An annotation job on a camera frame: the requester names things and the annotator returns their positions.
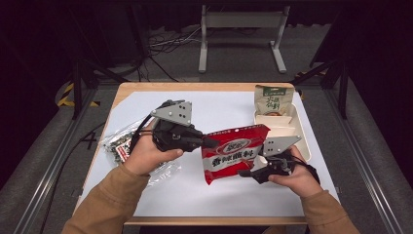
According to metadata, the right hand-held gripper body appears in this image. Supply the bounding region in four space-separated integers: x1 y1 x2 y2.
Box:
251 136 302 184

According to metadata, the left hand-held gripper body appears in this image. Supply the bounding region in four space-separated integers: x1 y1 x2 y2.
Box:
150 100 206 153

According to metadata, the red seasoning packet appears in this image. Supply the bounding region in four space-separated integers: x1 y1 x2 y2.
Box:
201 124 271 185

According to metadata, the white plastic container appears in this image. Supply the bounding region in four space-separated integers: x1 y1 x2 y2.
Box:
251 103 312 172

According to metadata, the green and beige seasoning packet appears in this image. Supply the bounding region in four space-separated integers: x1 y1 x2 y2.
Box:
253 85 295 117

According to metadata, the clear bag of dried seaweed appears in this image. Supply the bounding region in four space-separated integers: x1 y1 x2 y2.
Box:
100 118 182 188

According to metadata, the person's right hand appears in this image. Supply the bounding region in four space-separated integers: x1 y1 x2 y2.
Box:
268 145 324 199

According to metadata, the person's left hand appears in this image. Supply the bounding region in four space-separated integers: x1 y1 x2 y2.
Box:
123 119 184 176

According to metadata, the white table mat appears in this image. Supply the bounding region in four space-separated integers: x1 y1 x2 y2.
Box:
79 91 339 218

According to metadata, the yellow and black hazard tape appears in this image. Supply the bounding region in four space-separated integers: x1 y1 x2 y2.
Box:
57 82 100 108

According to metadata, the left hand-held gripper cable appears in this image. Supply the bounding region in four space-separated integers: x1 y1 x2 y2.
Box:
130 99 173 154

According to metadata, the hand-held gripper cable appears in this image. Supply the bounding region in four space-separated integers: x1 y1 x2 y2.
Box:
288 152 321 185
130 99 173 154

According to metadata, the right hand-held gripper cable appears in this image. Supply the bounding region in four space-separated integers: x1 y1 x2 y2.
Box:
288 152 321 185

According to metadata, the bundle of floor cables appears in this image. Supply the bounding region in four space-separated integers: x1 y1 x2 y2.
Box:
142 27 203 82

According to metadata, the black floor cable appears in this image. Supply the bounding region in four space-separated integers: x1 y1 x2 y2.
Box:
38 121 106 234

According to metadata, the grey metal stand frame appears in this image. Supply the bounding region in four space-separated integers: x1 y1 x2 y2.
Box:
198 4 291 74

